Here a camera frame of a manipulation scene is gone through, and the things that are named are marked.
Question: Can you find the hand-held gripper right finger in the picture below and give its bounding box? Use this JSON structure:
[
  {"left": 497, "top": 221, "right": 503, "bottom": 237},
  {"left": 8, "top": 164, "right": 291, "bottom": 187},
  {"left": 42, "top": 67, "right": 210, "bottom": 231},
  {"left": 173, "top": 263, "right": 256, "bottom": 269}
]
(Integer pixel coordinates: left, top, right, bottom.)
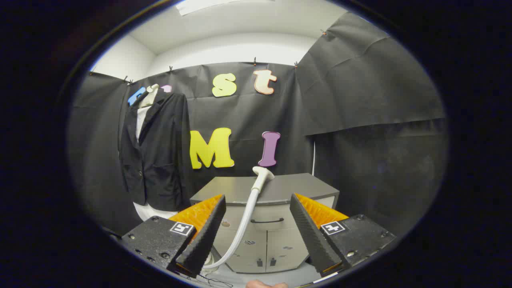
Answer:
[{"left": 290, "top": 193, "right": 396, "bottom": 277}]

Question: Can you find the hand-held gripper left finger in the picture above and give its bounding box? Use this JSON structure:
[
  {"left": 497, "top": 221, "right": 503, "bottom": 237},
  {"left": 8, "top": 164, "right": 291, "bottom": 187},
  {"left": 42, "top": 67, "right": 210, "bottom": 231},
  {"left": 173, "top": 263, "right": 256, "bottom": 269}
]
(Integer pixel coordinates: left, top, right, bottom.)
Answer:
[{"left": 121, "top": 194, "right": 227, "bottom": 278}]

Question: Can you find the white garment steamer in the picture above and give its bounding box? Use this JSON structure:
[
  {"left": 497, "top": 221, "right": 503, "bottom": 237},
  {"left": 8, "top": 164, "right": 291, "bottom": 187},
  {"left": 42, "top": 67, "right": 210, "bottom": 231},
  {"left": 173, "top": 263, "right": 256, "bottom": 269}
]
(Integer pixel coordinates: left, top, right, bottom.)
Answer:
[{"left": 202, "top": 166, "right": 275, "bottom": 270}]

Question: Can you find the black suit jacket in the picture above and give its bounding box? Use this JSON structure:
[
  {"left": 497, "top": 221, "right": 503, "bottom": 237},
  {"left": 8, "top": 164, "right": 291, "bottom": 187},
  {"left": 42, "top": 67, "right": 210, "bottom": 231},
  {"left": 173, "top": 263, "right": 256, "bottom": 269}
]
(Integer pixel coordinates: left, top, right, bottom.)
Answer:
[{"left": 119, "top": 90, "right": 192, "bottom": 212}]

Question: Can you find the white shirt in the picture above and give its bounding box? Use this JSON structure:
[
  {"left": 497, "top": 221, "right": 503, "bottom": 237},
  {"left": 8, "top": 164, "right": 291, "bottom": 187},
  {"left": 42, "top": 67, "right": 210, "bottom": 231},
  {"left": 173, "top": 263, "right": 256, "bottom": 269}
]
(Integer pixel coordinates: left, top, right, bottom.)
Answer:
[{"left": 133, "top": 105, "right": 179, "bottom": 222}]

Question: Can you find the white clothes hanger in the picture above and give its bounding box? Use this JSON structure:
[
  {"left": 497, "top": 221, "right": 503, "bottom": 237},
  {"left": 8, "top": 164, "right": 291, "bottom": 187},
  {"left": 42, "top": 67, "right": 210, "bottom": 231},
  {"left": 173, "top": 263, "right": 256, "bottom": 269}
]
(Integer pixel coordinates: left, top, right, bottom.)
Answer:
[{"left": 138, "top": 84, "right": 160, "bottom": 108}]

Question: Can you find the grey cabinet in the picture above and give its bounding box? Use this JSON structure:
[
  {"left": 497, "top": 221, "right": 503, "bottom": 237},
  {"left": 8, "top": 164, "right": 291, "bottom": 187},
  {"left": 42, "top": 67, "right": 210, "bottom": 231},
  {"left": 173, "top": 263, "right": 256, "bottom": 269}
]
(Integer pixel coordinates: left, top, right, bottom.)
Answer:
[{"left": 190, "top": 173, "right": 340, "bottom": 274}]

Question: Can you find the black backdrop cloth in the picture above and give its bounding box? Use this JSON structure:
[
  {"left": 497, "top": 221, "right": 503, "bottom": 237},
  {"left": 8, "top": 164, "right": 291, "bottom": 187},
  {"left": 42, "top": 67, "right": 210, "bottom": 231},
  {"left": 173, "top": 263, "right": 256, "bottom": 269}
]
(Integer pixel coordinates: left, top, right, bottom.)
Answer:
[{"left": 67, "top": 12, "right": 448, "bottom": 240}]

